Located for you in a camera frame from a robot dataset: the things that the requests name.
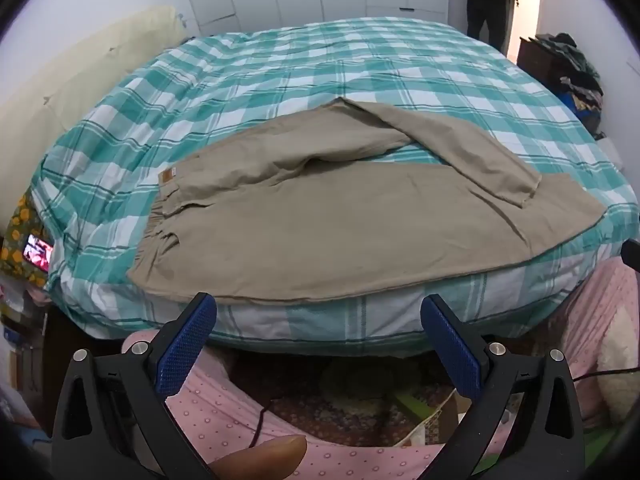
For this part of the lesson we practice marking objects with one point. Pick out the green white checked bed blanket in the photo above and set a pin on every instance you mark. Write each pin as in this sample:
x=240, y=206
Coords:
x=350, y=70

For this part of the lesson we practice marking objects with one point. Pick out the phone with lit screen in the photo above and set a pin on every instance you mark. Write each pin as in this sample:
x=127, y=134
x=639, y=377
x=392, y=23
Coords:
x=37, y=253

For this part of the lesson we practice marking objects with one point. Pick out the khaki pants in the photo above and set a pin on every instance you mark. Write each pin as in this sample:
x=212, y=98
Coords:
x=300, y=230

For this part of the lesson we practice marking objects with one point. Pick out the pile of dark clothes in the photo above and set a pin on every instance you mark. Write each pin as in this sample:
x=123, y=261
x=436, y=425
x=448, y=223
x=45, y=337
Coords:
x=580, y=80

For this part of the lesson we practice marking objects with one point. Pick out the floral yellow green cloth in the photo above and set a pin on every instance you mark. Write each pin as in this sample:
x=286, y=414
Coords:
x=17, y=240

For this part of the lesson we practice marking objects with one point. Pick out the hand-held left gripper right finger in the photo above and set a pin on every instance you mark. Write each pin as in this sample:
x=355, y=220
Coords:
x=452, y=350

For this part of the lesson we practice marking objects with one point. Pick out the dark patterned rug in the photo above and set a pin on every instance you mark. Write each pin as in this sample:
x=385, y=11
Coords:
x=325, y=410

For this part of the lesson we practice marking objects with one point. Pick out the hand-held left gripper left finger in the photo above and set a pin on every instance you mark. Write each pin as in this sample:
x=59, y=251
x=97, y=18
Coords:
x=185, y=345

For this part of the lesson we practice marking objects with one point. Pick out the dark wooden cabinet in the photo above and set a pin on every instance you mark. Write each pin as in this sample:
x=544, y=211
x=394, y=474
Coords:
x=537, y=57

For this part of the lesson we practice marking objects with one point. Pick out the cream fluffy cloth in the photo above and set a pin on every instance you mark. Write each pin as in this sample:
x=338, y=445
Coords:
x=620, y=360

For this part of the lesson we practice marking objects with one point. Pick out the person's left hand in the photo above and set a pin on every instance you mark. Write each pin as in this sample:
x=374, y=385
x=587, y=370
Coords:
x=270, y=457

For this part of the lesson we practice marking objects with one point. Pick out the pink dotted pajama trousers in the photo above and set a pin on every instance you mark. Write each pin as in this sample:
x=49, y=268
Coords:
x=210, y=420

